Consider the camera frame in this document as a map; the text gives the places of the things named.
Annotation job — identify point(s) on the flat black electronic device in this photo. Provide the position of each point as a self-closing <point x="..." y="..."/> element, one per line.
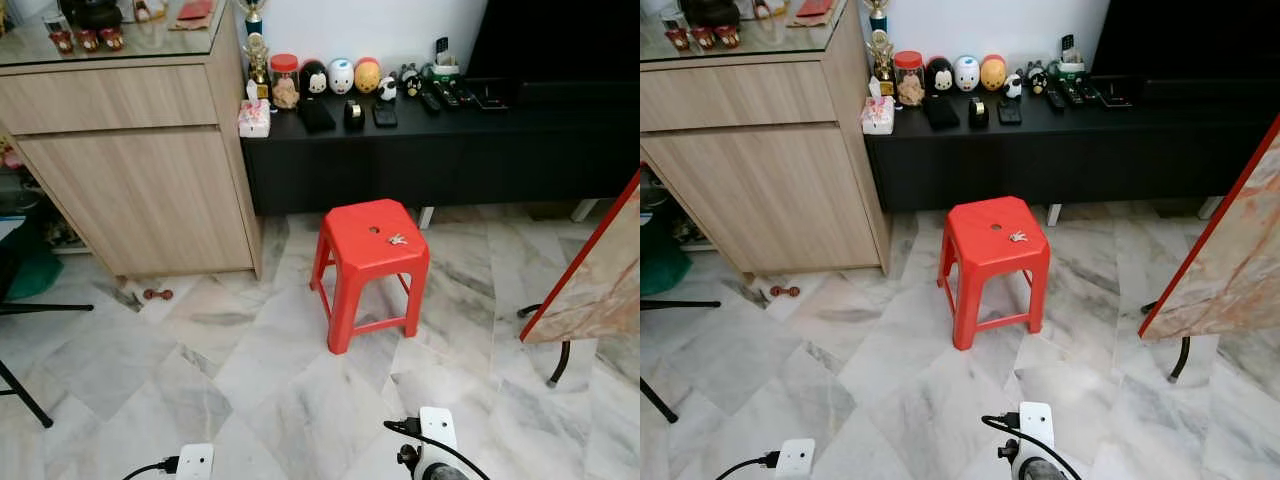
<point x="1115" y="95"/>
<point x="492" y="98"/>

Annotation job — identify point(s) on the black low tv console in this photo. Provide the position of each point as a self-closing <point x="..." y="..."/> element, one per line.
<point x="440" y="160"/>
<point x="1060" y="157"/>

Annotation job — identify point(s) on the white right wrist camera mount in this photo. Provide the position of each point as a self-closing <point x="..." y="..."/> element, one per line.
<point x="1036" y="428"/>
<point x="438" y="435"/>

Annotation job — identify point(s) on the small panda figurine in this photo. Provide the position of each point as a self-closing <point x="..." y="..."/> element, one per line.
<point x="1013" y="86"/>
<point x="388" y="90"/>

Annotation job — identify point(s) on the green bag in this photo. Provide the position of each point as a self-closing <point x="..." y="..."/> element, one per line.
<point x="30" y="275"/>
<point x="662" y="260"/>

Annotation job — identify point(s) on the red packet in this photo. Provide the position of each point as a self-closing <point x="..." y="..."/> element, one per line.
<point x="195" y="10"/>
<point x="815" y="8"/>

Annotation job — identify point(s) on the black calculator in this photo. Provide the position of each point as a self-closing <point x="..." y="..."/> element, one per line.
<point x="1009" y="112"/>
<point x="385" y="115"/>

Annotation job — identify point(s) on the red plastic stool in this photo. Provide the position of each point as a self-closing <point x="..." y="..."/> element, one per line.
<point x="365" y="250"/>
<point x="990" y="247"/>

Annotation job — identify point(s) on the light wood cabinet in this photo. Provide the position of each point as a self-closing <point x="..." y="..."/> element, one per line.
<point x="760" y="190"/>
<point x="130" y="190"/>

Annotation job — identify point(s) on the black round plush toy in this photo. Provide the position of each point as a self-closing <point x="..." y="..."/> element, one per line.
<point x="938" y="75"/>
<point x="314" y="78"/>

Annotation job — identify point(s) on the white round plush toy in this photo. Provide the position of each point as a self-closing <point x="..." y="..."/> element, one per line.
<point x="341" y="77"/>
<point x="966" y="74"/>

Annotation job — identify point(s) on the black remote control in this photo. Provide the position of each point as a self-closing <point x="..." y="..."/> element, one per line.
<point x="429" y="100"/>
<point x="449" y="95"/>
<point x="1074" y="92"/>
<point x="1055" y="98"/>

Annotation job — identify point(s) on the small red tea cup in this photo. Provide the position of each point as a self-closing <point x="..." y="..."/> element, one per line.
<point x="705" y="37"/>
<point x="728" y="37"/>
<point x="112" y="39"/>
<point x="88" y="40"/>
<point x="62" y="42"/>
<point x="680" y="39"/>

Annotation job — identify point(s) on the black tape dispenser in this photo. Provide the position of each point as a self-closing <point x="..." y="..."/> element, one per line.
<point x="978" y="112"/>
<point x="354" y="115"/>

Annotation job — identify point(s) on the blue and gold trophy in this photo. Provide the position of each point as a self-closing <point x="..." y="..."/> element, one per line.
<point x="254" y="15"/>
<point x="878" y="13"/>

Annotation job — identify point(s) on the black television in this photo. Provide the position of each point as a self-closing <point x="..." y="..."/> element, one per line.
<point x="1190" y="38"/>
<point x="560" y="40"/>

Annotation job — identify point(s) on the red edged marble table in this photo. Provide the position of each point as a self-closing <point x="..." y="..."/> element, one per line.
<point x="600" y="280"/>
<point x="1230" y="260"/>

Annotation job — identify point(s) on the black table leg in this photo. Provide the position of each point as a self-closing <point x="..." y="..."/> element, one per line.
<point x="1182" y="360"/>
<point x="560" y="365"/>

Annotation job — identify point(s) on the black wallet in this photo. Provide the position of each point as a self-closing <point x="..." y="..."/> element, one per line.
<point x="941" y="112"/>
<point x="317" y="115"/>

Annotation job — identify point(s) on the black stand leg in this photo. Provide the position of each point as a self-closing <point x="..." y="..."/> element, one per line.
<point x="680" y="304"/>
<point x="45" y="309"/>
<point x="660" y="402"/>
<point x="28" y="395"/>

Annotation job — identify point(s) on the green white desk holder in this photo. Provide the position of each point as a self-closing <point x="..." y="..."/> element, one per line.
<point x="1069" y="62"/>
<point x="443" y="65"/>

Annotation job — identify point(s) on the small brown figurine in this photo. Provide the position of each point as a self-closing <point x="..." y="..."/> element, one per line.
<point x="148" y="10"/>
<point x="768" y="9"/>

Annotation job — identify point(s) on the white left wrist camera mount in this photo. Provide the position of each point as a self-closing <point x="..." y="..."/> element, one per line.
<point x="796" y="461"/>
<point x="195" y="464"/>

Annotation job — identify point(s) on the small black figurine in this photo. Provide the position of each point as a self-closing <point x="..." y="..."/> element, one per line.
<point x="1037" y="79"/>
<point x="411" y="82"/>

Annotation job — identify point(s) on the small red floor toy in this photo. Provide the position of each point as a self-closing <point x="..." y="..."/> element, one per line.
<point x="158" y="294"/>
<point x="783" y="291"/>

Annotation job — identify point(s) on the yellow round plush toy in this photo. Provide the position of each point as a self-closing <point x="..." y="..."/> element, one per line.
<point x="993" y="73"/>
<point x="368" y="76"/>

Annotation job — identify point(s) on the pink tissue box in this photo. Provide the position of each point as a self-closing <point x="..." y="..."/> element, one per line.
<point x="254" y="115"/>
<point x="878" y="112"/>

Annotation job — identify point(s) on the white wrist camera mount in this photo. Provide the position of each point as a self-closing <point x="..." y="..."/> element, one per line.
<point x="438" y="435"/>
<point x="796" y="461"/>
<point x="1036" y="428"/>
<point x="195" y="464"/>

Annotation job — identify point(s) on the red lidded glass jar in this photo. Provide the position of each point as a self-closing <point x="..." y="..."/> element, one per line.
<point x="285" y="85"/>
<point x="909" y="82"/>

